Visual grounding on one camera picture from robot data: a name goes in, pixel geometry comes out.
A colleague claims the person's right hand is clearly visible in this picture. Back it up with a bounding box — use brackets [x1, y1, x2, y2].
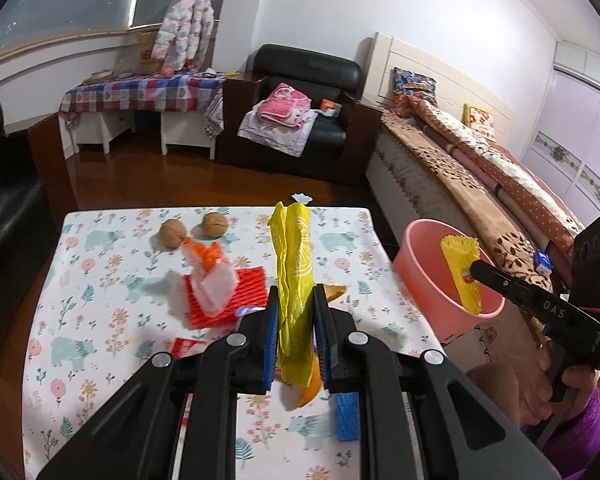
[467, 347, 600, 428]

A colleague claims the small yellow wrapper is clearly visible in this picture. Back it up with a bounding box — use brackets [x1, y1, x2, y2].
[440, 235, 482, 316]

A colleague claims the yellow floral pillow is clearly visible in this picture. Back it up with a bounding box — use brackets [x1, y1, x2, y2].
[462, 103, 497, 142]

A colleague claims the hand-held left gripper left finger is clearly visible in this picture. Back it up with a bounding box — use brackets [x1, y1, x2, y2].
[37, 285, 281, 480]

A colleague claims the orange peel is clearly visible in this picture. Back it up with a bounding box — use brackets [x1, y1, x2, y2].
[279, 285, 348, 411]

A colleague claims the white cloth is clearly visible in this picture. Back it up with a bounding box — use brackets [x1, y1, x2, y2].
[237, 107, 321, 157]

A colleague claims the black leather sofa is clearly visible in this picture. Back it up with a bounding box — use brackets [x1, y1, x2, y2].
[0, 90, 46, 306]

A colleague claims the checkered tablecloth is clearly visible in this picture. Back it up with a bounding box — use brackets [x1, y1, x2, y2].
[59, 71, 226, 136]

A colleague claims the black leather armchair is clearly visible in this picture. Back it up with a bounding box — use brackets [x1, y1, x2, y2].
[215, 44, 383, 186]

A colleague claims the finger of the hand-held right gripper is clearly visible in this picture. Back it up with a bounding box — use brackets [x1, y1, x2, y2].
[469, 259, 542, 311]

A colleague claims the brown leaf pattern blanket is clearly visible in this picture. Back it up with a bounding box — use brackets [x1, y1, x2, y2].
[380, 110, 576, 301]

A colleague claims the colourful printed pillow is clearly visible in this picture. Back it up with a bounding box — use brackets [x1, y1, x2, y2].
[391, 66, 438, 106]

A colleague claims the small red packet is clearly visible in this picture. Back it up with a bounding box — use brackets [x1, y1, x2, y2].
[171, 337, 203, 359]

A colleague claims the red foam net sleeve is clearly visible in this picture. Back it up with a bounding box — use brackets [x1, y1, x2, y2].
[182, 266, 271, 330]

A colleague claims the white bed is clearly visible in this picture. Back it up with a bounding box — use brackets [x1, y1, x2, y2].
[362, 32, 596, 351]

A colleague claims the white orange plastic wrapper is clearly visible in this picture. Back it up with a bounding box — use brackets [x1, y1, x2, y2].
[180, 237, 240, 318]

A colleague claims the pink patterned blanket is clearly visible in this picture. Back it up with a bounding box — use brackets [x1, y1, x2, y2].
[256, 82, 312, 130]

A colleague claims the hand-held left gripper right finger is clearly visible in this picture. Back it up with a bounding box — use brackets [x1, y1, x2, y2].
[312, 284, 561, 480]

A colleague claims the person's right forearm purple sleeve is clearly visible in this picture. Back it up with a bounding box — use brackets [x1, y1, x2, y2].
[530, 385, 600, 480]

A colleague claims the large yellow plastic wrapper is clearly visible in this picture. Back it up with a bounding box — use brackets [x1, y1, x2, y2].
[269, 201, 317, 386]

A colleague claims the white desk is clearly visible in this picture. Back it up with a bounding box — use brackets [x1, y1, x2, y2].
[59, 107, 218, 161]

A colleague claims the woven straw bag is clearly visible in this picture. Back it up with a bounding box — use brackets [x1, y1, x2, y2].
[136, 30, 162, 73]

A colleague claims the white patterned quilted jacket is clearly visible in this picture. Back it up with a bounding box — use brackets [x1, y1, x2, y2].
[151, 0, 216, 68]

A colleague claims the pink plastic bucket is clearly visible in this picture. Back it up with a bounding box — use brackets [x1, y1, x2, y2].
[392, 218, 506, 346]

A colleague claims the lilac wardrobe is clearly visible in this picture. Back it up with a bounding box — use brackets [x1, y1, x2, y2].
[522, 42, 600, 241]

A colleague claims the brown walnut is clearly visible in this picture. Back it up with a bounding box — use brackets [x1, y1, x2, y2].
[201, 211, 230, 238]
[159, 218, 188, 250]

